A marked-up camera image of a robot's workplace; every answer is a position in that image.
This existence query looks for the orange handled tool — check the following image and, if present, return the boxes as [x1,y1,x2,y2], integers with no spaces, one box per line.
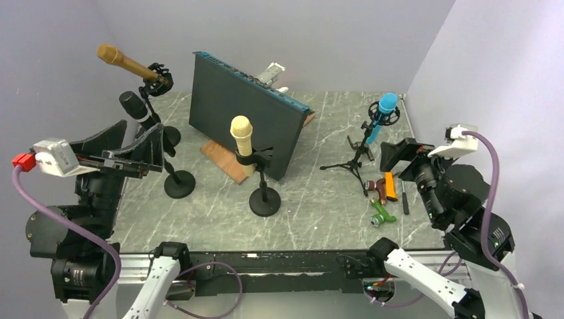
[384,171,398,202]

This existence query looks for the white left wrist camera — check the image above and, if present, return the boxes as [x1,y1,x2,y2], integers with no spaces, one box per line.
[12,138,100,177]

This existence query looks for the black tripod mic stand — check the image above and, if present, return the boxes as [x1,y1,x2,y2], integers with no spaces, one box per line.
[319,117,373,197]

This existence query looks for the blue microphone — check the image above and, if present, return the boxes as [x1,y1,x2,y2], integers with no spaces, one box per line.
[366,92,400,144]

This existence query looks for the dark grey server chassis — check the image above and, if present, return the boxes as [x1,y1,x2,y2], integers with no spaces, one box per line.
[188,51,310,182]

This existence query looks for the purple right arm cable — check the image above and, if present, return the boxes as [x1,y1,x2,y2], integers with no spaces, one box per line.
[462,130,529,319]

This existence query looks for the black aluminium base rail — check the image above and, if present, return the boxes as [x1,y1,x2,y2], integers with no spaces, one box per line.
[184,249,386,296]

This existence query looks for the wooden board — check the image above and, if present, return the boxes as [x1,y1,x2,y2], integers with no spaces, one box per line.
[201,110,315,184]

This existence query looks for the green pipe fitting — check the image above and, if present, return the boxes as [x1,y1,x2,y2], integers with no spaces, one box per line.
[370,198,397,227]

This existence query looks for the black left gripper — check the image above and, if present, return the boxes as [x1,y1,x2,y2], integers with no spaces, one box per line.
[70,118,164,238]

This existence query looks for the black microphone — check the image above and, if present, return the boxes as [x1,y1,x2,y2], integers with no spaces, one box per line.
[118,91,157,130]

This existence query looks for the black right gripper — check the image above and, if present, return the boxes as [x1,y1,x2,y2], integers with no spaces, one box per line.
[378,134,459,221]

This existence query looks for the cream beige microphone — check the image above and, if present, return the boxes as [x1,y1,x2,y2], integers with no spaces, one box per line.
[229,115,253,157]

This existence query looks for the black desk mic stand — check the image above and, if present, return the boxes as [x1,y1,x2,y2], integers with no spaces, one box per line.
[138,124,196,199]

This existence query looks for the black desk stand with clip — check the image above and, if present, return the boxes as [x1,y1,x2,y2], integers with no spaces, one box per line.
[235,147,281,217]

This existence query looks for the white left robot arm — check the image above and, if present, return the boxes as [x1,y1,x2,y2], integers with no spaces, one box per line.
[13,120,172,318]

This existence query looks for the gold microphone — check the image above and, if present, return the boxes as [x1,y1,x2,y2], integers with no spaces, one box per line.
[96,43,158,81]

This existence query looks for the brown pipe fitting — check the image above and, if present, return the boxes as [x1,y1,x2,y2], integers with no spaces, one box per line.
[364,178,387,205]

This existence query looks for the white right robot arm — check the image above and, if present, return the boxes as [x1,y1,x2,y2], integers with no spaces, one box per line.
[366,130,535,318]

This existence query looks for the black shock mount stand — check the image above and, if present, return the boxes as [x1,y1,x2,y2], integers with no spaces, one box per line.
[138,62,181,147]

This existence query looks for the dark metal clamp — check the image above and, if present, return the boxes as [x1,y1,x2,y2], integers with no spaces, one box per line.
[347,136,374,161]

